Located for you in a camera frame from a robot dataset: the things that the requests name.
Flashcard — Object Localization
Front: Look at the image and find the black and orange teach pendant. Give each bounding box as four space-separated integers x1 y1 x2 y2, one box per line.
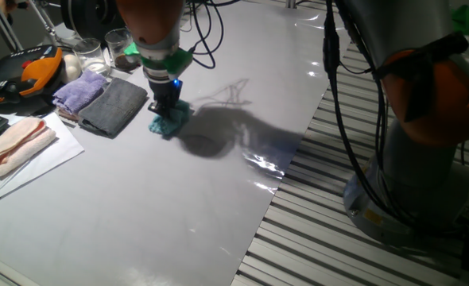
0 44 67 107

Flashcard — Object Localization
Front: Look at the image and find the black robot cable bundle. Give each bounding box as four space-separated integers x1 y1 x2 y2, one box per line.
182 0 469 239

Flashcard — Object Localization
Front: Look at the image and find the silver tripod leg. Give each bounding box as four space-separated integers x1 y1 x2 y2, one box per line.
0 0 24 52
27 0 63 45

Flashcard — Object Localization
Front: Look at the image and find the glass jar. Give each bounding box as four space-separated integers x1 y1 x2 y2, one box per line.
104 27 142 72

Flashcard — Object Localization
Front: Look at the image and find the black filament spool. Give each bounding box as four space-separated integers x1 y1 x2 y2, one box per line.
60 0 126 43

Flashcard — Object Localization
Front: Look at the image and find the green printed wrist mount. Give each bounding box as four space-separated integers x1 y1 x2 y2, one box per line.
122 42 195 76

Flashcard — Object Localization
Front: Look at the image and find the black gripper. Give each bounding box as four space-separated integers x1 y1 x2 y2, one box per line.
147 79 184 118

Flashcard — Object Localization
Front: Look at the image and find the pink folded cloth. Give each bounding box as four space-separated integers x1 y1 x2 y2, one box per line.
0 116 48 168
0 126 57 178

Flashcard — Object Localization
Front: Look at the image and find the grey folded cloth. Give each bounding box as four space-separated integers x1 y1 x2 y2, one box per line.
78 77 149 139

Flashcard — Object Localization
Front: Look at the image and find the bystander hand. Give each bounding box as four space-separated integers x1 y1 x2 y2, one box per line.
4 0 29 13

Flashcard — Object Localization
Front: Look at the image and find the teal microfibre cloth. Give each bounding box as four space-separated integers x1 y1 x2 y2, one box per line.
148 99 194 138

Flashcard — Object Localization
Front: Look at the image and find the purple folded cloth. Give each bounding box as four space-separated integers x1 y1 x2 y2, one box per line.
52 69 108 116

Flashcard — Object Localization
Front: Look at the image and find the glossy white table sheet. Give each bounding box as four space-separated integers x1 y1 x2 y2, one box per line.
0 0 347 286

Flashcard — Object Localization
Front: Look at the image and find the white printed paper sheet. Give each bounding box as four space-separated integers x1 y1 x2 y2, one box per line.
0 111 85 207

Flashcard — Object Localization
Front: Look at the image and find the white egg-shaped object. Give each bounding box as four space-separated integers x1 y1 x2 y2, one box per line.
61 53 83 84

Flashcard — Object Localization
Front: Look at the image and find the clear glass cup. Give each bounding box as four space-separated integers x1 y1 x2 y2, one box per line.
72 37 111 77

